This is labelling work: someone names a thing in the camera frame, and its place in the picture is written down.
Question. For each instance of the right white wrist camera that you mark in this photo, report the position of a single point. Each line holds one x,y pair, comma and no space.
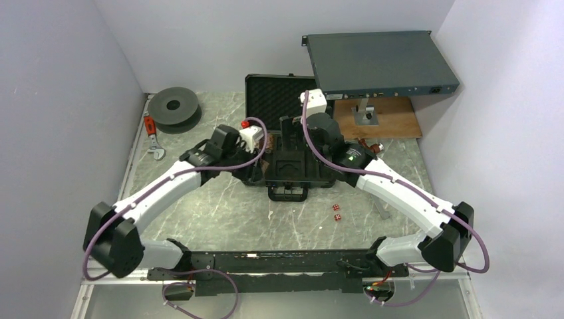
316,102

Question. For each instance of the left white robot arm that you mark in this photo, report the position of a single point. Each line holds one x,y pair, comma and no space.
113,232

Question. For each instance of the black poker case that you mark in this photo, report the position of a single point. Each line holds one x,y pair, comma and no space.
290,175

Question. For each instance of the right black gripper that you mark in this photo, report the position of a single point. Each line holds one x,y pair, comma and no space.
290,126

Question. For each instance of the grey metal stand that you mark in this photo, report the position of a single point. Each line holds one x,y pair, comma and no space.
364,114

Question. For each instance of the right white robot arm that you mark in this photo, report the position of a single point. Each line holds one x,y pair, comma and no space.
445,228

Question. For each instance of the brown poker chip stack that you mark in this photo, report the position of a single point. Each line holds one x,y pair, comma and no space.
269,144
264,165

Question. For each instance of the black filament spool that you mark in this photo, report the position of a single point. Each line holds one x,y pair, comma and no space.
175,110

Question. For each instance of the wooden board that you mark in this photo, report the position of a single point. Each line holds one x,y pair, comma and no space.
395,117

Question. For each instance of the red handled adjustable wrench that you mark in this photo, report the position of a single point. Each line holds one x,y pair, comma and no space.
155,148

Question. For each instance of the black front rail base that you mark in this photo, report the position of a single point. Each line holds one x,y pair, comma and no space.
222,272

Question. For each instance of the brown torch nozzle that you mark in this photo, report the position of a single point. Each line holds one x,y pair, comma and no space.
374,148

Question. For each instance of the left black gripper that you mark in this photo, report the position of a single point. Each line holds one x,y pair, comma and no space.
252,173

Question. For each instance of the grey network switch box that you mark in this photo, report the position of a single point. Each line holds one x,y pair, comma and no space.
378,64

